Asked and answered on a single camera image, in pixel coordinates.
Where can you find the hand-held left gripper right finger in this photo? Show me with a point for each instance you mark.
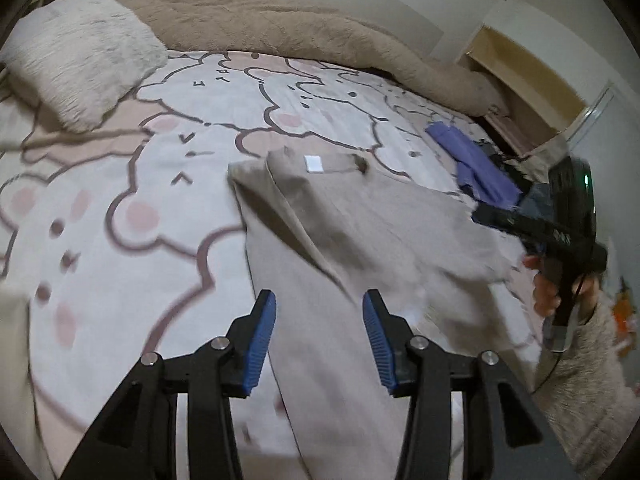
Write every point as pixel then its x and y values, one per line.
pixel 377 340

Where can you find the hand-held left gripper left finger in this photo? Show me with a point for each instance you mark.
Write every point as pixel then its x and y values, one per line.
pixel 260 340

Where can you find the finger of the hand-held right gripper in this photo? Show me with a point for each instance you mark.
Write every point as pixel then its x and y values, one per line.
pixel 497 220

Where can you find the beige flower print t-shirt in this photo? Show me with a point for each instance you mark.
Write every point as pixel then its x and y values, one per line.
pixel 360 240

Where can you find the person's right forearm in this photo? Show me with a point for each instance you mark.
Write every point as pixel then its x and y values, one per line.
pixel 590 390

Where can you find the person's right hand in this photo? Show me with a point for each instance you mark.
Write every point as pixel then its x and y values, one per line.
pixel 544 292

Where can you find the blue-grey denim garment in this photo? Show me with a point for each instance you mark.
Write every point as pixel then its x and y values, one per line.
pixel 532 197

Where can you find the black garment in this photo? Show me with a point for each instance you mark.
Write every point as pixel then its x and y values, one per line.
pixel 505 170

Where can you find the purple garment with bows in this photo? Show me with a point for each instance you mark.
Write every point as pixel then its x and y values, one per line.
pixel 475 165

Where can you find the orange object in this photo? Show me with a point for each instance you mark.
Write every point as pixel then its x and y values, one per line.
pixel 627 310

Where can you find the wooden shelf unit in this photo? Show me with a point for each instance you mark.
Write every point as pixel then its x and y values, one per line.
pixel 525 75

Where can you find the bear print bed sheet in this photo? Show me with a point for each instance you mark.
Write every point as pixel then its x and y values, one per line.
pixel 150 170

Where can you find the cream cloth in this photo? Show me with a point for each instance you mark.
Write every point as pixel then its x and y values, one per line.
pixel 15 385

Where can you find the tan fuzzy blanket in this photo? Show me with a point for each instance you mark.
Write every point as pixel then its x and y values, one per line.
pixel 280 25

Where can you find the white fuzzy pillow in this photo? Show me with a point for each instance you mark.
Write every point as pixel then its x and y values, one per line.
pixel 80 55

